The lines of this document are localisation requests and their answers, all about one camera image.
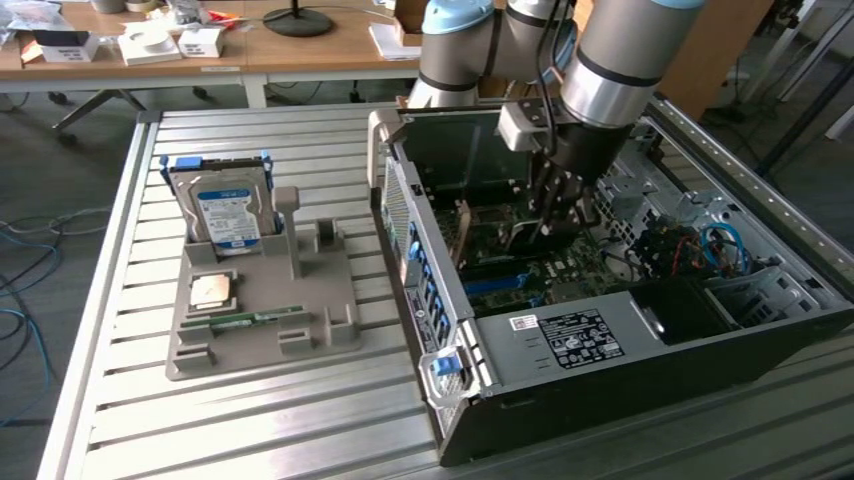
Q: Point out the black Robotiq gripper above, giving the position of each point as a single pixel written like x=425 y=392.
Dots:
x=588 y=150

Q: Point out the green graphics card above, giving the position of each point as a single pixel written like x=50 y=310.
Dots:
x=521 y=240

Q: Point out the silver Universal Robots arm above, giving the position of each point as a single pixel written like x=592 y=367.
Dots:
x=614 y=60

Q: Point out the perforated metal drive cage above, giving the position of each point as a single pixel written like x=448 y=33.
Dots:
x=641 y=210

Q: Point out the metal CPU socket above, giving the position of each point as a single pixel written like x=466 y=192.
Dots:
x=494 y=214

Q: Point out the installed RAM stick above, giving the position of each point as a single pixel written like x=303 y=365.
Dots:
x=528 y=260

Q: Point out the green motherboard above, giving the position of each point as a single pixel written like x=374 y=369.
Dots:
x=581 y=270

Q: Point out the wooden cabinet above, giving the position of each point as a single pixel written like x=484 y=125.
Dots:
x=734 y=60

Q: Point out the long expansion slot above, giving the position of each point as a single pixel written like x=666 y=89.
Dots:
x=497 y=286

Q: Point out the black metal pole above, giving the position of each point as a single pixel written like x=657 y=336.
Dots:
x=808 y=112

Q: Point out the white paper stack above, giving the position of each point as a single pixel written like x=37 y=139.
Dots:
x=390 y=45

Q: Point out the brown cardboard box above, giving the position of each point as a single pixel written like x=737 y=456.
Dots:
x=408 y=20

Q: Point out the metal disk bay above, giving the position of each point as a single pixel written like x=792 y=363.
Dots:
x=768 y=295

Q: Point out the grey power supply unit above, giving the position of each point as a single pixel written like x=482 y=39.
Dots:
x=508 y=350

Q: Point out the wooden office desk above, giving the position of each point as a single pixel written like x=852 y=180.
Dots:
x=321 y=55
x=101 y=70

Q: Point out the blue case release latch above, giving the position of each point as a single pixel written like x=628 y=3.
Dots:
x=446 y=365

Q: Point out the black open PC case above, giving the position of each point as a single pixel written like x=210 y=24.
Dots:
x=601 y=400

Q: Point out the black round lamp base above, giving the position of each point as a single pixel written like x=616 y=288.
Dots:
x=297 y=25

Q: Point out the hard disk in blue carrier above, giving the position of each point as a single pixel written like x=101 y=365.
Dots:
x=221 y=210

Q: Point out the green RAM stick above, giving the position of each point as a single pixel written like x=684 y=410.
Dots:
x=254 y=316

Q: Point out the small orange object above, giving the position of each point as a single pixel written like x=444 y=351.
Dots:
x=223 y=18

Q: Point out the small white labelled box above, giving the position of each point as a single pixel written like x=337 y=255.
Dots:
x=201 y=45

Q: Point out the grey parts rack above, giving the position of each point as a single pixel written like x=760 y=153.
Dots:
x=267 y=350

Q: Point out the CPU chip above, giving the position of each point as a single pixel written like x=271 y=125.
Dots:
x=210 y=292

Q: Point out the flat white box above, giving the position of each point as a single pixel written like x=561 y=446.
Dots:
x=150 y=57

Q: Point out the white tape roll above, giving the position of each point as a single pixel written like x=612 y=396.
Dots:
x=143 y=37

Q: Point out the beige tape roll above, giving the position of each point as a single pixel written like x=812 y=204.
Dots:
x=142 y=5

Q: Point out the grey cup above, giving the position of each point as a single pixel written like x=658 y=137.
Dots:
x=107 y=5

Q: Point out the white box with black insert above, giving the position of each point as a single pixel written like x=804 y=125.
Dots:
x=67 y=52

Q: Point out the clear plastic bag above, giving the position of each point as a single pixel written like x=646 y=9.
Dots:
x=30 y=15

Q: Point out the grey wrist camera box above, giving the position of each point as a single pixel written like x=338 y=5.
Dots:
x=517 y=130

